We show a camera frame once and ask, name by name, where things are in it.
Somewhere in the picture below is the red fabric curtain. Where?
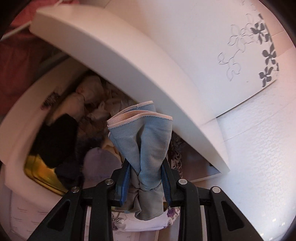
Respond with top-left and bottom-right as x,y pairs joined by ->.
0,0 -> 82,117

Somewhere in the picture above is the black fabric garment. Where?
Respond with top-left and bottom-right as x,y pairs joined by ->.
32,114 -> 82,189

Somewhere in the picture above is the white rod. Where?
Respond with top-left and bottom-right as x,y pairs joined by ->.
1,21 -> 32,41

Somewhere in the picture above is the gold metal tin box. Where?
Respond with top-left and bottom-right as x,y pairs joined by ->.
23,154 -> 68,196

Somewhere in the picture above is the lavender purple sock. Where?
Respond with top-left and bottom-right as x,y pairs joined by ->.
82,148 -> 121,188

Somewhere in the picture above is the brown mesh stocking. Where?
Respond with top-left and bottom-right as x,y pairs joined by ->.
77,117 -> 107,150

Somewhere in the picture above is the pale pink knotted cloth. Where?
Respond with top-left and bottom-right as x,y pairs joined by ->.
48,75 -> 112,126

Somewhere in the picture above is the blue grey pink-trimmed garment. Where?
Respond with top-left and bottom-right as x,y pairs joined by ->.
107,101 -> 173,221

